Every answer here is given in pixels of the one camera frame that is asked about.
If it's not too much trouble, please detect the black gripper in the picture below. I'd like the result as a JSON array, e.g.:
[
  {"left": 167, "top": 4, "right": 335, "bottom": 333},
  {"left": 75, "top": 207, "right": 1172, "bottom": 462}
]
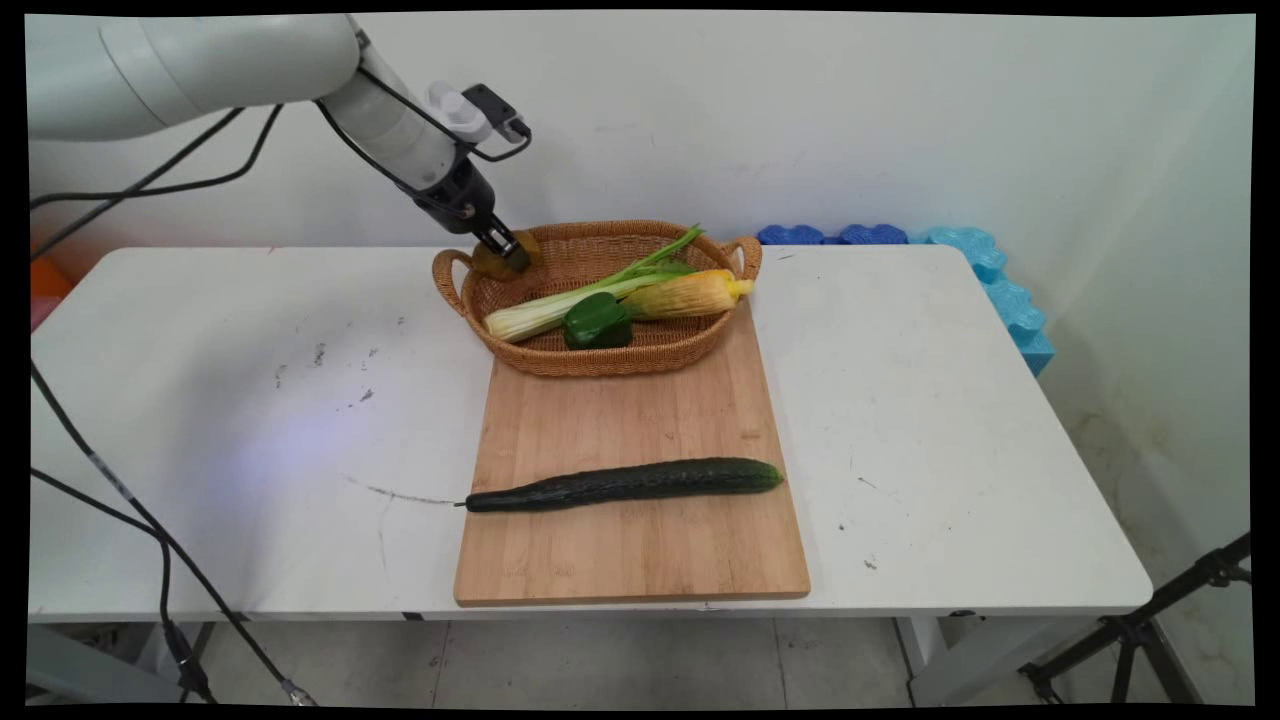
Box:
[{"left": 413, "top": 158, "right": 533, "bottom": 275}]

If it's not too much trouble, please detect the orange-brown potato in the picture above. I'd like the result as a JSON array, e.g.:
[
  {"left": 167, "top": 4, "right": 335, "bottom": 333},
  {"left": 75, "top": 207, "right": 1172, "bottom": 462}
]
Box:
[{"left": 469, "top": 229, "right": 547, "bottom": 284}]

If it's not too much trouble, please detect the celery stalk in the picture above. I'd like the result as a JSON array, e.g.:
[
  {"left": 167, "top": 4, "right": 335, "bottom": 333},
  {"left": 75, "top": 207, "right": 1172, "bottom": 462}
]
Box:
[{"left": 484, "top": 226, "right": 707, "bottom": 345}]

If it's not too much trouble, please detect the green bell pepper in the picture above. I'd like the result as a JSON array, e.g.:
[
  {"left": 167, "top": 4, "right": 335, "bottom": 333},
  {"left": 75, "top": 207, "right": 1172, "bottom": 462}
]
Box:
[{"left": 562, "top": 291, "right": 635, "bottom": 352}]

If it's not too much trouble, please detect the woven wicker basket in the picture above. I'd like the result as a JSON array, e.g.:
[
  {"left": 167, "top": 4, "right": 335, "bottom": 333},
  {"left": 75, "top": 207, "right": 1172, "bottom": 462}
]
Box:
[{"left": 432, "top": 220, "right": 764, "bottom": 379}]

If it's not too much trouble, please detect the yellow corn cob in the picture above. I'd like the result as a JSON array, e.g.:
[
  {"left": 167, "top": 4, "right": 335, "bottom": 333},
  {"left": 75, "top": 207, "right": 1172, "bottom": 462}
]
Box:
[{"left": 622, "top": 268, "right": 756, "bottom": 322}]

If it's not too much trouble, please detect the dark green cucumber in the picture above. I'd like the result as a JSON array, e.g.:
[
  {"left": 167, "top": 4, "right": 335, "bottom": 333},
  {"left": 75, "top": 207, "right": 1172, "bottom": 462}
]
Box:
[{"left": 455, "top": 457, "right": 787, "bottom": 515}]

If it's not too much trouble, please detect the wooden cutting board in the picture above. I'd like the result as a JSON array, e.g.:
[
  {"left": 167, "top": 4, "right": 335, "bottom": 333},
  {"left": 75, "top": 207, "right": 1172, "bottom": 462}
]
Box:
[{"left": 453, "top": 300, "right": 812, "bottom": 609}]

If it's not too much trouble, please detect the light blue foam mat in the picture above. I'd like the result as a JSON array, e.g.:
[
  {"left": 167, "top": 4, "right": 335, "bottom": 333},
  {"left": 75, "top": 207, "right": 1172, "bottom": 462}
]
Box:
[{"left": 908, "top": 226, "right": 1057, "bottom": 378}]

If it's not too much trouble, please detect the white table leg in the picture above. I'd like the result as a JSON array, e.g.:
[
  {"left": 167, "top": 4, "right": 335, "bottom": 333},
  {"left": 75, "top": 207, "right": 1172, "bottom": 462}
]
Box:
[{"left": 893, "top": 612, "right": 1011, "bottom": 707}]

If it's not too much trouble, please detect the black tripod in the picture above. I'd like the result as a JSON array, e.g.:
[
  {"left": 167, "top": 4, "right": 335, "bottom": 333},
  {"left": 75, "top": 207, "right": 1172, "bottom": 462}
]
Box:
[{"left": 1018, "top": 533, "right": 1253, "bottom": 707}]

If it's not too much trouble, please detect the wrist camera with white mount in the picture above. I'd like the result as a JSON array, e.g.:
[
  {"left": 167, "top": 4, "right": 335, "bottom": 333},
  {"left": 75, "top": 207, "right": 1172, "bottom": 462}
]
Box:
[{"left": 424, "top": 81, "right": 533, "bottom": 153}]

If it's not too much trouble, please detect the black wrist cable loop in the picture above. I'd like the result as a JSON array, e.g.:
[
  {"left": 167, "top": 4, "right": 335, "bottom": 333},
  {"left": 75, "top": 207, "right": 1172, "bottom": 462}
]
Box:
[{"left": 314, "top": 66, "right": 534, "bottom": 219}]

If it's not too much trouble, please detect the black cable with silver connector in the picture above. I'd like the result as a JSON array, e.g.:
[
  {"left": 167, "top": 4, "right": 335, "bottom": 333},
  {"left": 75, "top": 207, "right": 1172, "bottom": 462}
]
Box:
[{"left": 28, "top": 103, "right": 321, "bottom": 708}]

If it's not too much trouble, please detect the thick black cable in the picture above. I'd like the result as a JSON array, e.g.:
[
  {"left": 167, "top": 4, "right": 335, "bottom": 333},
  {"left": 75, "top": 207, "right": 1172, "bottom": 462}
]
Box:
[{"left": 28, "top": 105, "right": 251, "bottom": 705}]

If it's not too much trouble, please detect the grey table frame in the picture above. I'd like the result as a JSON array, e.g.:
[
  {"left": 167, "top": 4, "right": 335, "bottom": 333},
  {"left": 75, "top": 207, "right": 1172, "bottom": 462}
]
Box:
[{"left": 27, "top": 624, "right": 186, "bottom": 705}]

